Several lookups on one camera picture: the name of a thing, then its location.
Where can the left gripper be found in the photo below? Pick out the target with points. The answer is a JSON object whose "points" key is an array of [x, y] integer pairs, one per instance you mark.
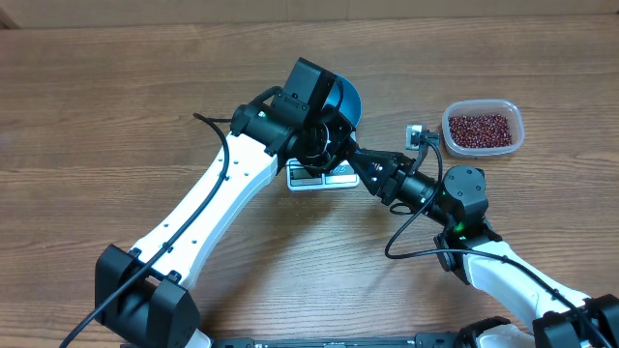
{"points": [[343, 130]]}

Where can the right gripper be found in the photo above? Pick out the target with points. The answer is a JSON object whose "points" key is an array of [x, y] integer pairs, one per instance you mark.
{"points": [[390, 177]]}

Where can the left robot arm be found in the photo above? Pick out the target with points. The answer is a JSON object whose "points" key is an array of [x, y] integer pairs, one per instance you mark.
{"points": [[144, 294]]}

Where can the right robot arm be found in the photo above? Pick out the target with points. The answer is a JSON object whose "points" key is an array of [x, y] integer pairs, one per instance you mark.
{"points": [[467, 246]]}

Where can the white digital kitchen scale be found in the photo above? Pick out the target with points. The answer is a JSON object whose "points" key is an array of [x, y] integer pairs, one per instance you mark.
{"points": [[341, 177]]}

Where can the blue metal bowl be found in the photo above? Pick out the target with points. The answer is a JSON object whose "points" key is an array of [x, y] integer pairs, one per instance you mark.
{"points": [[351, 106]]}

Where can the red azuki beans in container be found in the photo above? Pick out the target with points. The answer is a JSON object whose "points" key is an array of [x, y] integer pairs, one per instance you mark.
{"points": [[480, 131]]}

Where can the clear plastic container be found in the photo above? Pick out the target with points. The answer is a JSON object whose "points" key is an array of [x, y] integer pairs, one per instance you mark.
{"points": [[479, 107]]}

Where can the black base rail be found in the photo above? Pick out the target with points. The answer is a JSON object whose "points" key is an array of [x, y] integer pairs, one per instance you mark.
{"points": [[419, 340]]}

